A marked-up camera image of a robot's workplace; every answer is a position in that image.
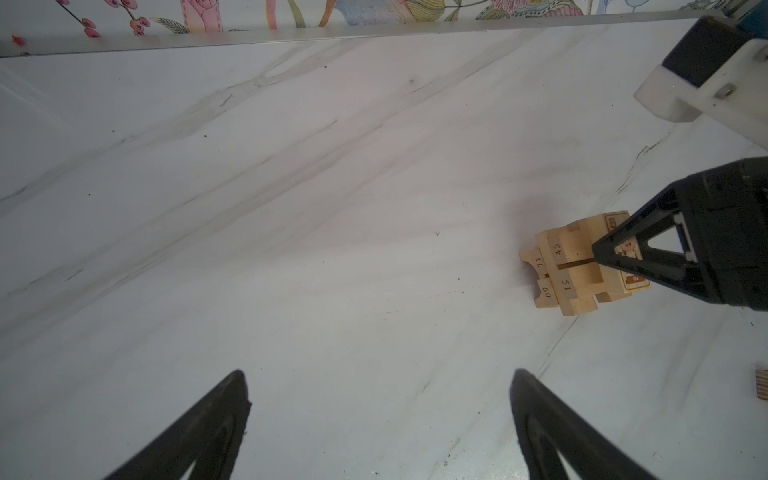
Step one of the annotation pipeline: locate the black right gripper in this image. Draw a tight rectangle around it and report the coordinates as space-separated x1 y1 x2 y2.
592 157 767 311

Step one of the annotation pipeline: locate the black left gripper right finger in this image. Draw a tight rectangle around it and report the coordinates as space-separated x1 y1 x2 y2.
509 369 654 479

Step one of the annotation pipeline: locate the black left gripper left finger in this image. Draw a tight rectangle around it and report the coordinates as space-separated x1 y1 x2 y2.
108 370 251 479

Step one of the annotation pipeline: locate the printed wood block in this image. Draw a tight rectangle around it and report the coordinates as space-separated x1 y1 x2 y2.
600 211 650 301
755 368 768 401

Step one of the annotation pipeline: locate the plain wood block with holes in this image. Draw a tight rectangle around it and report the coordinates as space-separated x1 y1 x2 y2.
519 247 549 278

